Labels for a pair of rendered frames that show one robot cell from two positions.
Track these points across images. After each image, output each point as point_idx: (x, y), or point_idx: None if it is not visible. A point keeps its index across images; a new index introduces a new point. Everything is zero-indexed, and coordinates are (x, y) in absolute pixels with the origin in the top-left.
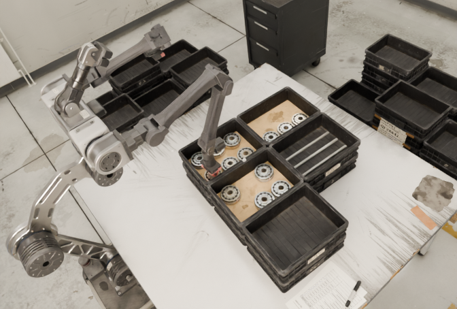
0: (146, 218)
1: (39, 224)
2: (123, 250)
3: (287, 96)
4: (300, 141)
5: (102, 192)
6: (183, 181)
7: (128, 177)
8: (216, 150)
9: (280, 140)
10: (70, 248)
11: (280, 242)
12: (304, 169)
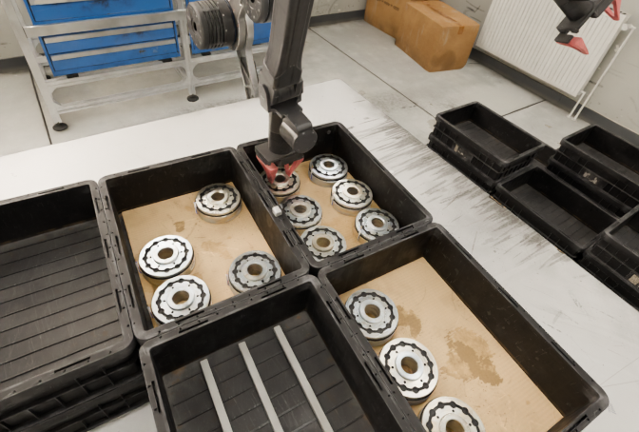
0: (256, 133)
1: (233, 1)
2: (211, 111)
3: (572, 410)
4: (358, 415)
5: (318, 98)
6: None
7: (339, 122)
8: (280, 125)
9: (328, 311)
10: (248, 84)
11: (43, 274)
12: (234, 393)
